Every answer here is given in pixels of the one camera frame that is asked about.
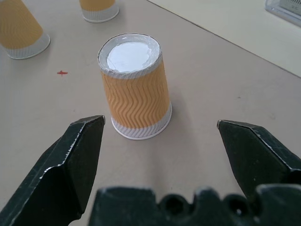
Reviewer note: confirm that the red cross mark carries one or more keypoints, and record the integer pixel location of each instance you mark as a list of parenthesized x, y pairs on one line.
[(62, 73)]

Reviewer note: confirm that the orange ribbed paper cup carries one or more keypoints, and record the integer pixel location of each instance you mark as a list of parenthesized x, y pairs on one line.
[(98, 10), (18, 30), (136, 94)]

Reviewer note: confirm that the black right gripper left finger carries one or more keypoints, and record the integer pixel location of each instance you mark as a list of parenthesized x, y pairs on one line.
[(58, 174)]

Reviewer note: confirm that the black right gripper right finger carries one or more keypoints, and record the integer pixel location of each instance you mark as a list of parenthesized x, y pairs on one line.
[(256, 155)]

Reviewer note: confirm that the clear plastic box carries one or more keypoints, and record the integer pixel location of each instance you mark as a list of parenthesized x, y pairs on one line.
[(283, 8)]

